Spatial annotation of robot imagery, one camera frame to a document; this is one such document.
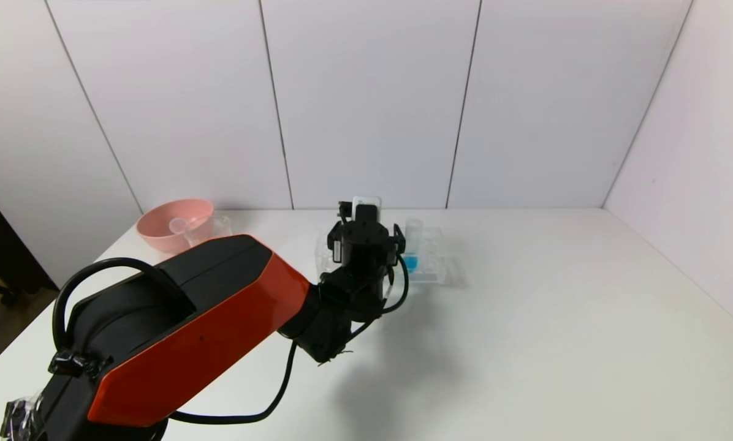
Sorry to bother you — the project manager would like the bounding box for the dark chair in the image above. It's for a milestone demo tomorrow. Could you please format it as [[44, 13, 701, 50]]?
[[0, 176, 61, 378]]

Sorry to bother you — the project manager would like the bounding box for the pink plastic bowl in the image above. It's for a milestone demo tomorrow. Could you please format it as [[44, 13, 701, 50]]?
[[135, 197, 215, 254]]

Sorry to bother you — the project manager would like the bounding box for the blue pigment test tube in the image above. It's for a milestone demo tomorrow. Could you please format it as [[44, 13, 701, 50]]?
[[403, 219, 426, 276]]

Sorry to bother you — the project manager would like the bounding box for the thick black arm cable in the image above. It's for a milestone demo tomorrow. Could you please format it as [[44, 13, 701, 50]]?
[[169, 342, 298, 426]]

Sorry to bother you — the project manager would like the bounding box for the red pigment test tube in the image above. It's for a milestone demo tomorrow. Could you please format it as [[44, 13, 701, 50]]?
[[169, 215, 211, 238]]

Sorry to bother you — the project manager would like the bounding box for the clear acrylic test tube rack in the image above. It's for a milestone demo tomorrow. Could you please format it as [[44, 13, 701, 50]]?
[[314, 225, 449, 287]]

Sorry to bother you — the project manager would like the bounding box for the clear glass beaker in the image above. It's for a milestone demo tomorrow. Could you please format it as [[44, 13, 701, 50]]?
[[186, 214, 236, 246]]

